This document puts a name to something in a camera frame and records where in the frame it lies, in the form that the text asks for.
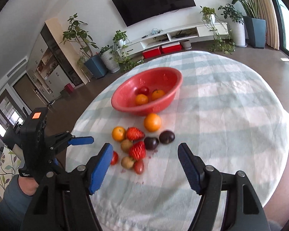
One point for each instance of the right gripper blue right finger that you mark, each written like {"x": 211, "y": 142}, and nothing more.
{"x": 193, "y": 167}

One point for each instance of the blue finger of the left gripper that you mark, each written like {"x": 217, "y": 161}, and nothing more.
{"x": 78, "y": 141}

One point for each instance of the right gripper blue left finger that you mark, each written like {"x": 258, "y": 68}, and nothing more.
{"x": 97, "y": 167}

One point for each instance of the brown kiwi fruit front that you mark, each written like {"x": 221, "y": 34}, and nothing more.
{"x": 127, "y": 162}

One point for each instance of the brown kiwi fruit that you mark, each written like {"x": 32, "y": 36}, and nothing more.
{"x": 125, "y": 145}
{"x": 127, "y": 162}

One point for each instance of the dark plum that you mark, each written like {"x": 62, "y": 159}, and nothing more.
{"x": 151, "y": 143}
{"x": 166, "y": 137}

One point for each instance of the brown kiwi fruit back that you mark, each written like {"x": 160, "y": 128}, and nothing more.
{"x": 125, "y": 145}

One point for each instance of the small mandarin orange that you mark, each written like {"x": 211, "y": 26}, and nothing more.
{"x": 119, "y": 133}

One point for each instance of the red strawberry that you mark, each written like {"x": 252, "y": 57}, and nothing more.
{"x": 134, "y": 134}
{"x": 137, "y": 151}

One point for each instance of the large orange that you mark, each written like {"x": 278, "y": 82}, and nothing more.
{"x": 152, "y": 122}

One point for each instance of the mandarin orange with stem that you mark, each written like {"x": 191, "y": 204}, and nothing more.
{"x": 156, "y": 94}

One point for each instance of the red tomato with stem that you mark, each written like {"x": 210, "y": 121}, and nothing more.
{"x": 143, "y": 90}

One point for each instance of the left human hand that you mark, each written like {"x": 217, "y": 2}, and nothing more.
{"x": 28, "y": 185}

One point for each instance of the floral under tablecloth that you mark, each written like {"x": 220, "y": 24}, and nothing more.
{"x": 9, "y": 164}

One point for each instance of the small red bin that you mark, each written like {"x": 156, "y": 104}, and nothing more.
{"x": 69, "y": 88}

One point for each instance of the checkered green white tablecloth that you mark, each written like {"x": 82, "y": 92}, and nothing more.
{"x": 225, "y": 112}

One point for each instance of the tall plant blue pot left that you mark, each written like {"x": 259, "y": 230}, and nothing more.
{"x": 76, "y": 34}

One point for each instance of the tall plant blue pot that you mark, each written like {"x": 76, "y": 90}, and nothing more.
{"x": 76, "y": 34}
{"x": 255, "y": 26}

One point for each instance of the plant white ribbed pot left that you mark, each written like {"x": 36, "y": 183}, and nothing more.
{"x": 108, "y": 58}

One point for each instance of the red plastic colander bowl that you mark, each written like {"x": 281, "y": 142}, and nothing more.
{"x": 150, "y": 91}

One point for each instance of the trailing plant on console left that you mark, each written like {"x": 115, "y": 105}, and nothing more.
{"x": 122, "y": 57}

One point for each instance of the trailing plant on console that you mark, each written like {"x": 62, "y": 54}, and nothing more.
{"x": 220, "y": 44}
{"x": 122, "y": 57}

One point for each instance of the white tv console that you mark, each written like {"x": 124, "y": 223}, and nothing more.
{"x": 193, "y": 32}

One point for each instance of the red storage box left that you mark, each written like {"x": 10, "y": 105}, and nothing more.
{"x": 150, "y": 53}

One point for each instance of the red storage box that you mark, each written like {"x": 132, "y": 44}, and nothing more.
{"x": 171, "y": 47}
{"x": 150, "y": 53}

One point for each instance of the red storage box right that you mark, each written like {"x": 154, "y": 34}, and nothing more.
{"x": 171, "y": 47}

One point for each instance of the small grey floor pot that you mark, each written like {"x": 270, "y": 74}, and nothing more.
{"x": 186, "y": 44}

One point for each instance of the trailing plant on console right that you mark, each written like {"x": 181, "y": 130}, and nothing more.
{"x": 220, "y": 44}

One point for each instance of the plant in white pot right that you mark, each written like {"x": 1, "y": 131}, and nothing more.
{"x": 235, "y": 20}

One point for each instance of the beige curtain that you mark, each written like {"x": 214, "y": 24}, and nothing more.
{"x": 268, "y": 13}

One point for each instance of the tall plant blue pot right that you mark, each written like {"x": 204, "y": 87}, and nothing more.
{"x": 255, "y": 26}

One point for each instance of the wall cabinet shelving unit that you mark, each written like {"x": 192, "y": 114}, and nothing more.
{"x": 53, "y": 64}

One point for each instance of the wall mounted black television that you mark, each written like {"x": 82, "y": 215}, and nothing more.
{"x": 134, "y": 11}

